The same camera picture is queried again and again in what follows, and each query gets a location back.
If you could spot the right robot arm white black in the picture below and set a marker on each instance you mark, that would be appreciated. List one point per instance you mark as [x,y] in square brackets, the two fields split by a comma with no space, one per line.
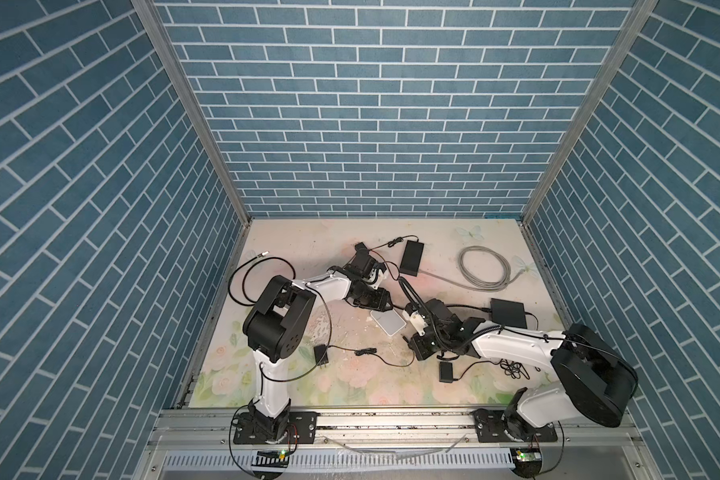
[585,376]

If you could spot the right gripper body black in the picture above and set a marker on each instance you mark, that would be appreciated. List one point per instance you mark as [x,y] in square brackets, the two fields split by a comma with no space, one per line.
[428,343]

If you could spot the black ribbed box device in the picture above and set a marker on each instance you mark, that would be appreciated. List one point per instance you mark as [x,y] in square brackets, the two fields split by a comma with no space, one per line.
[411,258]

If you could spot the white small router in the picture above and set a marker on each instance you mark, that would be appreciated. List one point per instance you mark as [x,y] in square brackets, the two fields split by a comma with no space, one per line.
[389,321]

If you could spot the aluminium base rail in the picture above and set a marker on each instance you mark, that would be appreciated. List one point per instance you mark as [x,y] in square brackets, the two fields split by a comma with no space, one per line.
[391,443]

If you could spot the dark grey network switch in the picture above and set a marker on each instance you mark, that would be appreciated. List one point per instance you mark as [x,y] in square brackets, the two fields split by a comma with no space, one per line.
[508,313]

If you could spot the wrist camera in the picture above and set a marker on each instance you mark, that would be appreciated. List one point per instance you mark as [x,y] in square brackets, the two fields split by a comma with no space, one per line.
[415,318]
[364,266]

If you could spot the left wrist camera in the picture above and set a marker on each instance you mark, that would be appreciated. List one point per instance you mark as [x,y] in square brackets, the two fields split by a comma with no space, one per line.
[364,266]

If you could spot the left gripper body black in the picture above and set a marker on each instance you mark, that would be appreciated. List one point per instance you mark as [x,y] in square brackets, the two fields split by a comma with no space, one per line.
[370,297]

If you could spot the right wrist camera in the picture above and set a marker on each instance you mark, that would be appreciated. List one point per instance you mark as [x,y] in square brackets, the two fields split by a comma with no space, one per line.
[415,318]

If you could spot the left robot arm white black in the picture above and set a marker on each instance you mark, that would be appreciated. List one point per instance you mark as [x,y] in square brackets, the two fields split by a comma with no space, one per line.
[275,327]

